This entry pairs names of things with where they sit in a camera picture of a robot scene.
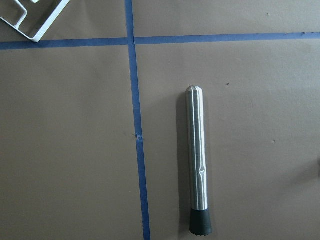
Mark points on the steel muddler black tip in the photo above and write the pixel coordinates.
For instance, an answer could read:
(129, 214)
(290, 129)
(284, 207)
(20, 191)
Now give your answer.
(200, 219)

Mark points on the white wire cup rack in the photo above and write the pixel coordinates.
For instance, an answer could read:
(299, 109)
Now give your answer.
(31, 18)

